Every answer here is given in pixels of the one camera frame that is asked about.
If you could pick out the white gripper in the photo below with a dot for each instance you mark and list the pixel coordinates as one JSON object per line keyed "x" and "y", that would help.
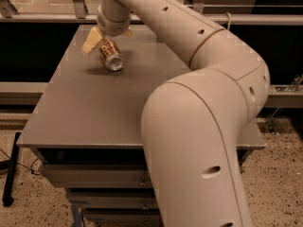
{"x": 114, "y": 27}

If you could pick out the orange soda can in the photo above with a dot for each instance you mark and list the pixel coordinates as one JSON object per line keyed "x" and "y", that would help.
{"x": 111, "y": 55}

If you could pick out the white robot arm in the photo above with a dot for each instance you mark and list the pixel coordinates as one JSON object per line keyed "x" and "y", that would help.
{"x": 190, "y": 124}

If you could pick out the grey drawer cabinet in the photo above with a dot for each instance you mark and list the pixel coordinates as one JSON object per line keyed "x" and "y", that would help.
{"x": 91, "y": 116}

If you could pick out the top grey drawer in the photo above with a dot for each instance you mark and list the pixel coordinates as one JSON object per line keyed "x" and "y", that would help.
{"x": 89, "y": 176}

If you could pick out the grey drawer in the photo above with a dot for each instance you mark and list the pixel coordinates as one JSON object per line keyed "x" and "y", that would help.
{"x": 89, "y": 176}
{"x": 114, "y": 199}
{"x": 144, "y": 217}

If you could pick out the middle grey drawer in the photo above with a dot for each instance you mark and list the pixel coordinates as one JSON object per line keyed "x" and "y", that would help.
{"x": 114, "y": 199}

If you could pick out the bottom grey drawer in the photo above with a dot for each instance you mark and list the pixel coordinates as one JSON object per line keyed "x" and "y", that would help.
{"x": 144, "y": 217}

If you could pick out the black bar on floor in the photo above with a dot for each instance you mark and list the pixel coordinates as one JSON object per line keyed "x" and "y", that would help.
{"x": 7, "y": 199}

